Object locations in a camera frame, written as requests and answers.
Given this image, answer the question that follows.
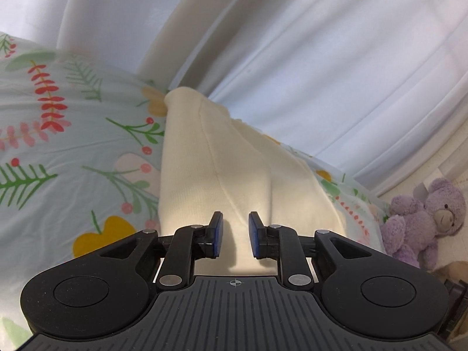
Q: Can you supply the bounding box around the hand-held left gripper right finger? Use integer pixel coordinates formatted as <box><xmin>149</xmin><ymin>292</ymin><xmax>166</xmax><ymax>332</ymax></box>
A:
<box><xmin>248</xmin><ymin>211</ymin><xmax>378</xmax><ymax>293</ymax></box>

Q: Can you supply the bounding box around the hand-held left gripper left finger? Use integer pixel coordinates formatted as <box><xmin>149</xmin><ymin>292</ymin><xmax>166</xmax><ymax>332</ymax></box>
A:
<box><xmin>97</xmin><ymin>211</ymin><xmax>224</xmax><ymax>294</ymax></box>

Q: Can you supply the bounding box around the cream knit sweater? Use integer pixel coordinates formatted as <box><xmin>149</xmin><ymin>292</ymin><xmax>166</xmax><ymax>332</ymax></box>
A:
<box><xmin>157</xmin><ymin>87</ymin><xmax>349</xmax><ymax>276</ymax></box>

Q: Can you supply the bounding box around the purple teddy bear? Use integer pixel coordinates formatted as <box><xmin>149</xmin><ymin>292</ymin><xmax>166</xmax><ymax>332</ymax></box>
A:
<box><xmin>380</xmin><ymin>177</ymin><xmax>467</xmax><ymax>270</ymax></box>

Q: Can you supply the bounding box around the floral bed sheet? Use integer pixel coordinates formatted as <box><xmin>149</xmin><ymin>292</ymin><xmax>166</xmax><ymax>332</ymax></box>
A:
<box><xmin>0</xmin><ymin>32</ymin><xmax>390</xmax><ymax>340</ymax></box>

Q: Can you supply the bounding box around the white curtain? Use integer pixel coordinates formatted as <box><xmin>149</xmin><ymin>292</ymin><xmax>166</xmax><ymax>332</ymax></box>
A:
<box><xmin>0</xmin><ymin>0</ymin><xmax>468</xmax><ymax>192</ymax></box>

